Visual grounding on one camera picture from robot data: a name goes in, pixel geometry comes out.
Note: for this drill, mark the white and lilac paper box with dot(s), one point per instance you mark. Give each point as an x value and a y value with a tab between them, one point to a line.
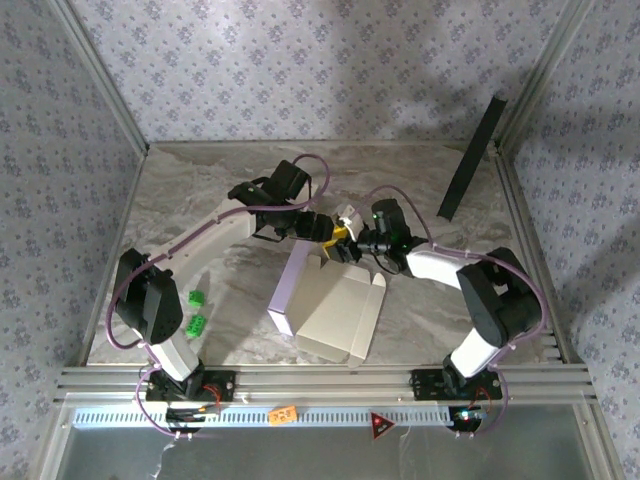
330	310

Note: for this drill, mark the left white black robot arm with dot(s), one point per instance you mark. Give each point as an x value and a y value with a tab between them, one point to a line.
150	300

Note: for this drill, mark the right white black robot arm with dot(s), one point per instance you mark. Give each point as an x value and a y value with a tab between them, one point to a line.
500	305

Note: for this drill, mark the long black bar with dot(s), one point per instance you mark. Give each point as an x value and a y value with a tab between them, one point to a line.
472	155

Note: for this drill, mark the small green toy brick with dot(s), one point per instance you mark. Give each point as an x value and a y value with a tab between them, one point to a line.
196	298

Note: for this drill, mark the long green toy brick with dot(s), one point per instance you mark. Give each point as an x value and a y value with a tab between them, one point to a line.
196	325

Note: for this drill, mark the red triangle sticker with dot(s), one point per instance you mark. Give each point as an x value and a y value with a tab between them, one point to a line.
381	426

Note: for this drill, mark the orange label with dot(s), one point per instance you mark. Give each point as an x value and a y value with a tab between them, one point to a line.
283	416

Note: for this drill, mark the black controller board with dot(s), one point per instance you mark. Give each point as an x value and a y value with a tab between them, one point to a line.
465	416

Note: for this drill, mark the grey metal panel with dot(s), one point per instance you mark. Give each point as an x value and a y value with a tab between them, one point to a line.
320	460

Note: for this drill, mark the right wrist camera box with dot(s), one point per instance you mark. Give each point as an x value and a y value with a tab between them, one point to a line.
352	222

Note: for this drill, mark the wide aluminium base rail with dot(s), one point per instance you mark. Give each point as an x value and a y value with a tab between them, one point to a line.
320	382

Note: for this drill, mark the aluminium table edge rail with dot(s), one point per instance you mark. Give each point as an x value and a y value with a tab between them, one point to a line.
521	210
120	235

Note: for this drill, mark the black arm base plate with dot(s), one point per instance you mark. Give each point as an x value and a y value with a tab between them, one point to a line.
225	387
425	385

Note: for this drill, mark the aluminium frame post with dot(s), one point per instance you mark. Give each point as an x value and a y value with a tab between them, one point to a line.
542	75
101	75

